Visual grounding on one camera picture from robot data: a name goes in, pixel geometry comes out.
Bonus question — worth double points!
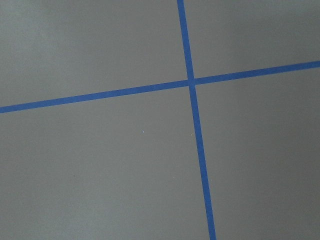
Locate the brown paper table cover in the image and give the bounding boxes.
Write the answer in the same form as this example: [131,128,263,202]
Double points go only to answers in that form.
[0,0,320,240]

